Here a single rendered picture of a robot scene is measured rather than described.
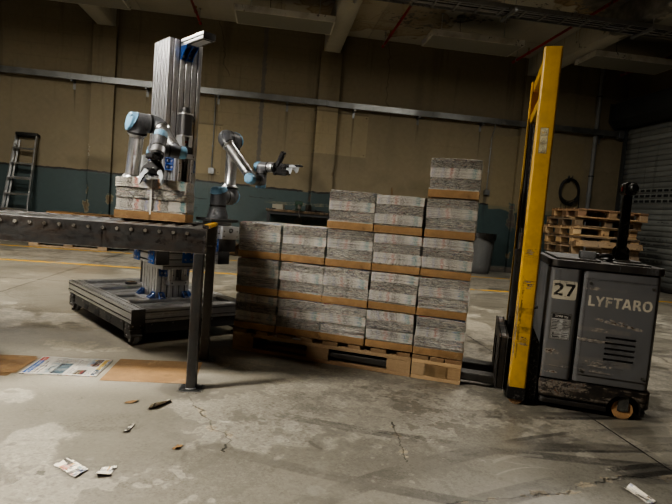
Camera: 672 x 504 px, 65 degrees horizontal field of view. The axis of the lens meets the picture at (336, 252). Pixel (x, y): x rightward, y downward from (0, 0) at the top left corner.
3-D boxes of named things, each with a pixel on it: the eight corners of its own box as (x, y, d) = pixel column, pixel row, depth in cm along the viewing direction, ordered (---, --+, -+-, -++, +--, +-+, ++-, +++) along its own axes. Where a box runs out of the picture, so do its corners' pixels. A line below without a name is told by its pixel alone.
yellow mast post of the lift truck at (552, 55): (507, 381, 285) (542, 51, 271) (524, 383, 282) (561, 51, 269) (507, 386, 276) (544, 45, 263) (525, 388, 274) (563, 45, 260)
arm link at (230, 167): (215, 204, 387) (220, 129, 382) (227, 205, 401) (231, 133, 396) (229, 205, 382) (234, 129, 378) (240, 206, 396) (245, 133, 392)
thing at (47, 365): (112, 360, 295) (112, 359, 295) (95, 377, 267) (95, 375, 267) (43, 357, 290) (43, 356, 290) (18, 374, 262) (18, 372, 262)
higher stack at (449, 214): (416, 360, 346) (435, 164, 336) (463, 367, 338) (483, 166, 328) (408, 377, 309) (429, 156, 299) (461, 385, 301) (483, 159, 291)
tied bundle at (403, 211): (384, 231, 347) (387, 196, 345) (428, 235, 339) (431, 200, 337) (372, 232, 310) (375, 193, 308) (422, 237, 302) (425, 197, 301)
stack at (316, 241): (255, 336, 376) (263, 220, 370) (417, 361, 345) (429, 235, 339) (230, 348, 339) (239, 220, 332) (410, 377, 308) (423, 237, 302)
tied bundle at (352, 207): (341, 228, 354) (344, 193, 352) (384, 231, 347) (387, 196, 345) (326, 228, 318) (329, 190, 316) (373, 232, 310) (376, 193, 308)
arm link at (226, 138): (219, 123, 370) (256, 177, 361) (228, 126, 380) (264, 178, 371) (208, 134, 373) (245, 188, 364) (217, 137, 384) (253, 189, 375)
